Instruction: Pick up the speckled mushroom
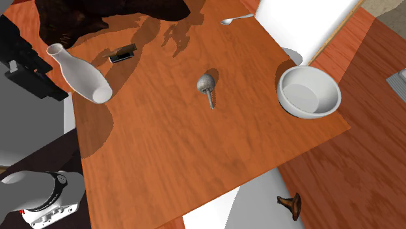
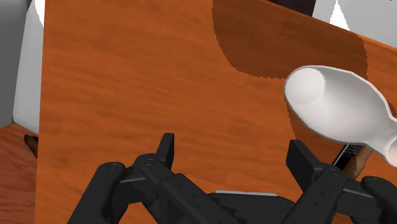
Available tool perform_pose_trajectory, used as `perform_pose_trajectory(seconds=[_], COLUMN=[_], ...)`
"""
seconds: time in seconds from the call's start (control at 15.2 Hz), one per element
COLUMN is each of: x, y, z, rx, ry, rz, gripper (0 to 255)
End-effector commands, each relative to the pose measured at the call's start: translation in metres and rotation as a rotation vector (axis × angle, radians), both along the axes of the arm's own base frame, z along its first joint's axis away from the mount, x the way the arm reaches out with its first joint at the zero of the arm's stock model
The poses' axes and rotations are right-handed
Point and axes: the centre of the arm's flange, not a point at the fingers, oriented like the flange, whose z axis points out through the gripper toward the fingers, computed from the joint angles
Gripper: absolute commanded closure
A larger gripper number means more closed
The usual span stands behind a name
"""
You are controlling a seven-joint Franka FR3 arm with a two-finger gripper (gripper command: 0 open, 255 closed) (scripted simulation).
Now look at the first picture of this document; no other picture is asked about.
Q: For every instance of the dark brown lumpy figure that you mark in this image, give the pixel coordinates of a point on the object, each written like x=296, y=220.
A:
x=95, y=14

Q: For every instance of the dark robot stand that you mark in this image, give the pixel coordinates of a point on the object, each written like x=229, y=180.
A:
x=65, y=152

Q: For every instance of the orange wooden table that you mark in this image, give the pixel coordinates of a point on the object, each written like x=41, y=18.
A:
x=165, y=146

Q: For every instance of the grey ribbed panel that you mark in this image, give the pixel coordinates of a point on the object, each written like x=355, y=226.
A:
x=399, y=84

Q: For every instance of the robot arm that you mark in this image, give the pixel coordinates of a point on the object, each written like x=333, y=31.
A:
x=28, y=126

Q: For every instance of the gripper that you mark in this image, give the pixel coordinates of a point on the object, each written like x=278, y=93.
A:
x=30, y=73

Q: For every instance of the brown mushroom-shaped object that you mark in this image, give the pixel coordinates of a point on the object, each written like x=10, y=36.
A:
x=293, y=204

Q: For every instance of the white bowl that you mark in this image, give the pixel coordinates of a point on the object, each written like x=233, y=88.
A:
x=309, y=92

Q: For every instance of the silver spoon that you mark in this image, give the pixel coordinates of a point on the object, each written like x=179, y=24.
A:
x=229, y=21

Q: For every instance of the black phone with brown cover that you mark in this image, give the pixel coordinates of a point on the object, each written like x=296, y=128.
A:
x=122, y=54

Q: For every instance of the white vase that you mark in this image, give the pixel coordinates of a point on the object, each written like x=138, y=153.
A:
x=83, y=77

